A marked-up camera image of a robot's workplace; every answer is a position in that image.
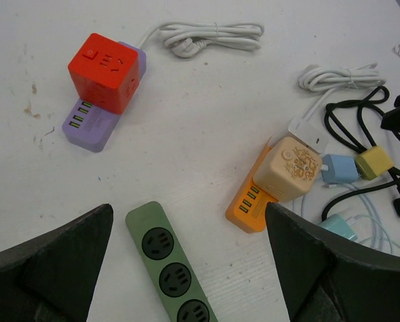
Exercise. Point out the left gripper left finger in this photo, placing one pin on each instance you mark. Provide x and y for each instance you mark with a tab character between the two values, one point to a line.
52	277

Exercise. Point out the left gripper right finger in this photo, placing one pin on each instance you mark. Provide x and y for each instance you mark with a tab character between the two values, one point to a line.
326	277

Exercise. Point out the yellow usb charger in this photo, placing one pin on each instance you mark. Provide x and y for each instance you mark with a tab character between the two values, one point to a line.
373	163

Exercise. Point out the teal charger cube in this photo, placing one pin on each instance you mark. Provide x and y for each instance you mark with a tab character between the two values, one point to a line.
336	224

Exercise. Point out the light blue usb charger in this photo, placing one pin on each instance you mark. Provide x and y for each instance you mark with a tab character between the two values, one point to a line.
340	169

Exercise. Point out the green power strip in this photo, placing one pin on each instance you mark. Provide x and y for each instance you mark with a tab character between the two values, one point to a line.
168	267

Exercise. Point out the purple usb hub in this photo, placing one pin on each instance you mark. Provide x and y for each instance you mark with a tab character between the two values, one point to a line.
89	126

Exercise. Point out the red cube socket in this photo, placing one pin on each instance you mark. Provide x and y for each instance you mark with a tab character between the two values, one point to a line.
105	73

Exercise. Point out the beige cube socket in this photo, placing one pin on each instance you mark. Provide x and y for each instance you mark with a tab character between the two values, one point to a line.
288	170

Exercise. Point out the orange usb hub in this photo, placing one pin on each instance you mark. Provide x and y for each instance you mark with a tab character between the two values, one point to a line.
247	208

